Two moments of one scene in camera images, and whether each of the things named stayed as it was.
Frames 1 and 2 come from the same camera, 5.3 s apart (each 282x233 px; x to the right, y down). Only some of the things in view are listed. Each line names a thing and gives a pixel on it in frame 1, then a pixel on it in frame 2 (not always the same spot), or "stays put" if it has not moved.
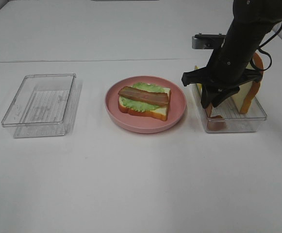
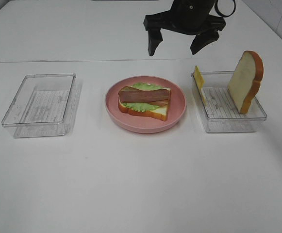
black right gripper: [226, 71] → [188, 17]
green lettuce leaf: [139, 106] stays put
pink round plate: [136, 122] stays put
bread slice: [160, 112] stays put
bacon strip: [215, 123] → [129, 94]
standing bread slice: [242, 98] stays put
